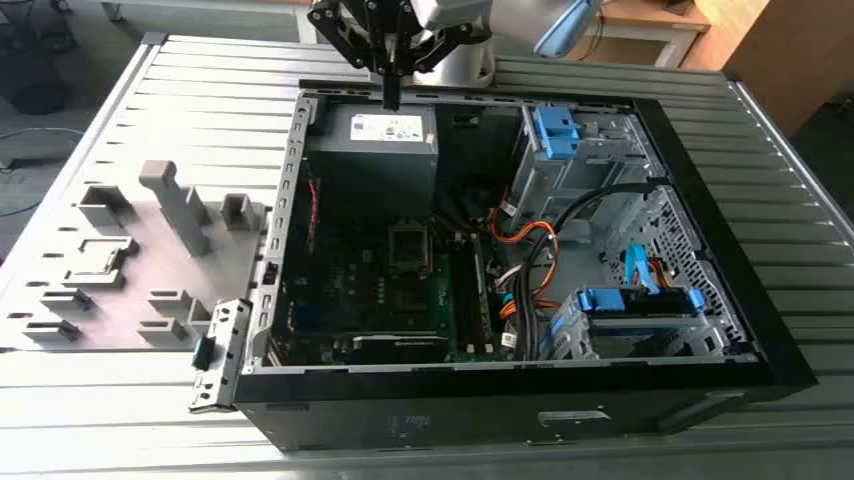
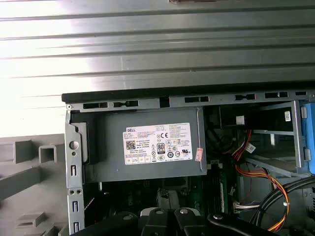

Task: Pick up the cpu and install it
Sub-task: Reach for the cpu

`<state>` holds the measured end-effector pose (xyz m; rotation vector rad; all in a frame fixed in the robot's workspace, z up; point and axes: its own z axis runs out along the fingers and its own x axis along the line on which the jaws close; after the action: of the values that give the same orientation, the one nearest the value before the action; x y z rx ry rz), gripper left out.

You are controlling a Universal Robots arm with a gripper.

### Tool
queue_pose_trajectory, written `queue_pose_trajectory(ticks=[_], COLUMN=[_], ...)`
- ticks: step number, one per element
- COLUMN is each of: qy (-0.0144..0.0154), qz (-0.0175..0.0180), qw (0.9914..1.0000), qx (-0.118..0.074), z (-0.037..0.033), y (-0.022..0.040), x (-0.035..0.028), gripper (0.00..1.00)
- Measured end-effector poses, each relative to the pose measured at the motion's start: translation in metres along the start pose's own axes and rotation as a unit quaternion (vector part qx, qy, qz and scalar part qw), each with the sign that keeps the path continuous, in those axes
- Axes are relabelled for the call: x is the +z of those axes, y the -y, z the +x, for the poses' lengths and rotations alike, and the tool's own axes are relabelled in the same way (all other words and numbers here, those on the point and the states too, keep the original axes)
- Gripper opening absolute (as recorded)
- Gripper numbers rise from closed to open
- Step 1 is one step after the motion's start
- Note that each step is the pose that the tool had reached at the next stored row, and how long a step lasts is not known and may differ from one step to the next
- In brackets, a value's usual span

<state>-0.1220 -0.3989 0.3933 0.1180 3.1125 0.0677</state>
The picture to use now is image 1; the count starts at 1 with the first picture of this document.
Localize wooden cabinet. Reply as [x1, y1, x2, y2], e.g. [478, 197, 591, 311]
[723, 0, 854, 139]

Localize low metal disk bay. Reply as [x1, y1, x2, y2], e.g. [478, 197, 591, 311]
[538, 289, 754, 362]

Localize black PSU cable bundle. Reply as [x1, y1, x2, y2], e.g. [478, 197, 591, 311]
[436, 182, 499, 231]

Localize twisted coloured fan wires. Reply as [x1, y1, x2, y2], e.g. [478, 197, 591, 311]
[303, 174, 323, 257]

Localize grey expansion slot latch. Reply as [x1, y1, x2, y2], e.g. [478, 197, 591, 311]
[188, 297, 256, 415]

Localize grey parts rack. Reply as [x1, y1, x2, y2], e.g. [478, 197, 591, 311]
[0, 158, 276, 355]

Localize red yellow disk wires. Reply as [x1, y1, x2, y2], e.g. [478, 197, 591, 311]
[647, 256, 683, 295]

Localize green RAM stick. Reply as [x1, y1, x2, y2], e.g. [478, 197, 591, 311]
[471, 234, 499, 349]

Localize green Dell motherboard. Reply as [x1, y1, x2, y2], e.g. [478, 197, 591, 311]
[273, 199, 519, 365]

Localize orange red wire bundle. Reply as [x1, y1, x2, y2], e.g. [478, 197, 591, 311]
[488, 202, 559, 247]
[498, 243, 563, 321]

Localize tall metal disk bay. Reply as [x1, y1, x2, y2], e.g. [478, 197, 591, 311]
[511, 102, 670, 241]

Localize blue VGA port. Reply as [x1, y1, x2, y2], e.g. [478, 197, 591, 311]
[291, 303, 323, 332]

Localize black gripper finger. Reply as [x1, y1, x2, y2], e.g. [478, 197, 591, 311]
[392, 0, 496, 111]
[305, 0, 395, 110]

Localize white purple wires with connector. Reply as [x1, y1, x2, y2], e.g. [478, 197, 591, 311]
[494, 263, 535, 294]

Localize blue carrier with black disk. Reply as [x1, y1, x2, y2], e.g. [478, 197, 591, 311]
[576, 286, 707, 320]

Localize blue SATA cable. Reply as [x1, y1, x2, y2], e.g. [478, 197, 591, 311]
[624, 241, 663, 296]

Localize NVIDIA graphics card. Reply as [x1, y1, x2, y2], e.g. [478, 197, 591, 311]
[331, 330, 452, 366]

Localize CPU socket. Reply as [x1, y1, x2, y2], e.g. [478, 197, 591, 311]
[388, 276, 435, 314]

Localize wooden desk with white frame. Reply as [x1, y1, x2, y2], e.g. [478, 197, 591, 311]
[292, 0, 712, 69]

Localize grey power supply unit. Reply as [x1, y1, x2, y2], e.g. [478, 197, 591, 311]
[304, 103, 443, 221]

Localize blue drive carrier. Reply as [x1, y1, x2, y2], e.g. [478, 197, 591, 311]
[531, 106, 583, 162]

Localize black open PC case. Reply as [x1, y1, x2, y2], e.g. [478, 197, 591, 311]
[229, 77, 820, 454]

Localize black round bin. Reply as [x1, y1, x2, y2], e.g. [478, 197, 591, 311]
[9, 52, 73, 116]

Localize black RAM slot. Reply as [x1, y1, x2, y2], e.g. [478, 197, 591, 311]
[455, 233, 479, 354]
[447, 233, 470, 354]
[464, 233, 488, 352]

